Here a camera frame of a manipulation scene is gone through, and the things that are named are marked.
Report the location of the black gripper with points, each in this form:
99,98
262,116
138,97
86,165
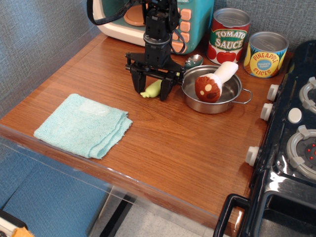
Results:
156,62

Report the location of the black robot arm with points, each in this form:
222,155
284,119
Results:
161,18

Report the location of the silver metal pot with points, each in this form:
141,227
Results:
230,91

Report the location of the plush brown mushroom toy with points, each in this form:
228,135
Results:
208,87

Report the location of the orange microwave turntable plate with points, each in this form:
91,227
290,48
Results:
134,16

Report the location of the teal toy microwave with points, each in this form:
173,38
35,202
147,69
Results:
195,20

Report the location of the light blue folded cloth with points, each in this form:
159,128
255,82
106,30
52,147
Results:
84,127

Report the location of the tomato sauce can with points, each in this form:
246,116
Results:
229,29

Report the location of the pineapple slices can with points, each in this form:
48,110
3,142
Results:
265,54

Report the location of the black toy stove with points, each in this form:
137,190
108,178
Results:
282,200

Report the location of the orange fuzzy object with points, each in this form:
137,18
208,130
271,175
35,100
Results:
21,232

